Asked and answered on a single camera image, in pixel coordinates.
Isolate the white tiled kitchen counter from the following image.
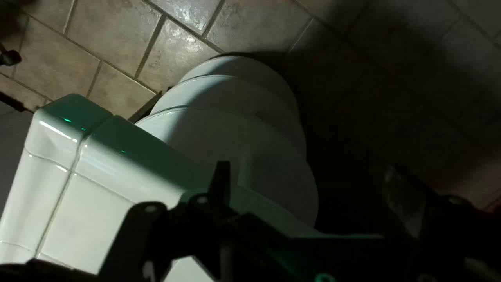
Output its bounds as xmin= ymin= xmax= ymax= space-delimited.
xmin=0 ymin=96 xmax=315 ymax=274

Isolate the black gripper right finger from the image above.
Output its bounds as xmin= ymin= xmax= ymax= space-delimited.
xmin=381 ymin=166 xmax=501 ymax=282

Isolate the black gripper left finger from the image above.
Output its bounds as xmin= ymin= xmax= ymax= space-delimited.
xmin=99 ymin=202 xmax=169 ymax=282

